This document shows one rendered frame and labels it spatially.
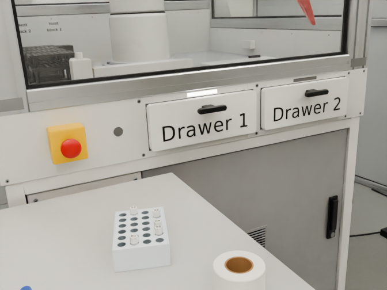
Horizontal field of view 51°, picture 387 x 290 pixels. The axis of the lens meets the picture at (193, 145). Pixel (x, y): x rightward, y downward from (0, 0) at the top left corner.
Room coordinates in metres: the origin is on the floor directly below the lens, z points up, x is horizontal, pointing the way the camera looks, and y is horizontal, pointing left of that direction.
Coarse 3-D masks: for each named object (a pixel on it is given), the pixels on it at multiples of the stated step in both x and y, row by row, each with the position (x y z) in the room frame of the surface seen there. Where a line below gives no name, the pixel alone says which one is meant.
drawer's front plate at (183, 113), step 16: (208, 96) 0.96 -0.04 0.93; (224, 96) 0.97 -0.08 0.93; (240, 96) 0.99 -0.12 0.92; (256, 96) 1.01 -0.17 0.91; (160, 112) 0.90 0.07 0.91; (176, 112) 0.92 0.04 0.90; (192, 112) 0.93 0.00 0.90; (224, 112) 0.97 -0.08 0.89; (240, 112) 0.99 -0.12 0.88; (160, 128) 0.90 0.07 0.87; (176, 128) 0.92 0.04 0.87; (192, 128) 0.93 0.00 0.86; (224, 128) 0.97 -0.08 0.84; (240, 128) 0.99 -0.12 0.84; (160, 144) 0.90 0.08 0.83; (176, 144) 0.91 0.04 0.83
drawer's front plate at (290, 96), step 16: (320, 80) 1.12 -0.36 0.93; (336, 80) 1.12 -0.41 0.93; (272, 96) 1.03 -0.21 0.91; (288, 96) 1.05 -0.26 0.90; (304, 96) 1.08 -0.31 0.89; (320, 96) 1.10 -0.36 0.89; (336, 96) 1.13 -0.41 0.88; (272, 112) 1.03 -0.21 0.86; (288, 112) 1.05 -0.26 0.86; (304, 112) 1.08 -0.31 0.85; (320, 112) 1.10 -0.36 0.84; (336, 112) 1.13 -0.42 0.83; (272, 128) 1.03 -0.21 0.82
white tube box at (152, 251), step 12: (120, 216) 0.62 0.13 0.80; (132, 216) 0.61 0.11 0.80; (144, 216) 0.61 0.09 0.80; (120, 228) 0.58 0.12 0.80; (132, 228) 0.57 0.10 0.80; (144, 228) 0.58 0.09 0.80; (120, 240) 0.54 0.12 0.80; (144, 240) 0.54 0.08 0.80; (156, 240) 0.54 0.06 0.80; (168, 240) 0.53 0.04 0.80; (120, 252) 0.51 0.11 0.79; (132, 252) 0.52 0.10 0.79; (144, 252) 0.52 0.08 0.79; (156, 252) 0.52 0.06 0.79; (168, 252) 0.52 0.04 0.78; (120, 264) 0.51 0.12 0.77; (132, 264) 0.52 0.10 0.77; (144, 264) 0.52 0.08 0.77; (156, 264) 0.52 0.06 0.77; (168, 264) 0.52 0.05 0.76
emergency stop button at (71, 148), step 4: (64, 140) 0.76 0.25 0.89; (68, 140) 0.76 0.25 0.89; (72, 140) 0.76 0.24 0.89; (76, 140) 0.77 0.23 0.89; (64, 144) 0.76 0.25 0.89; (68, 144) 0.76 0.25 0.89; (72, 144) 0.76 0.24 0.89; (76, 144) 0.76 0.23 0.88; (80, 144) 0.77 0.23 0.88; (60, 148) 0.76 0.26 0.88; (64, 148) 0.75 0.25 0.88; (68, 148) 0.76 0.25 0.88; (72, 148) 0.76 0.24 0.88; (76, 148) 0.76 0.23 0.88; (80, 148) 0.77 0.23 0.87; (64, 152) 0.75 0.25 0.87; (68, 152) 0.76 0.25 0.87; (72, 152) 0.76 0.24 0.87; (76, 152) 0.76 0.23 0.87; (80, 152) 0.77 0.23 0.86; (64, 156) 0.76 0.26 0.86; (68, 156) 0.76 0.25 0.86; (72, 156) 0.76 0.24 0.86; (76, 156) 0.77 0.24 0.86
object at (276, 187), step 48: (240, 144) 1.02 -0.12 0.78; (288, 144) 1.09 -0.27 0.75; (336, 144) 1.17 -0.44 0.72; (48, 192) 0.82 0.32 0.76; (240, 192) 1.03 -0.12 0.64; (288, 192) 1.10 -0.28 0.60; (336, 192) 1.18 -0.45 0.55; (288, 240) 1.10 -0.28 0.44; (336, 240) 1.19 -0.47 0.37; (336, 288) 1.19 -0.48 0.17
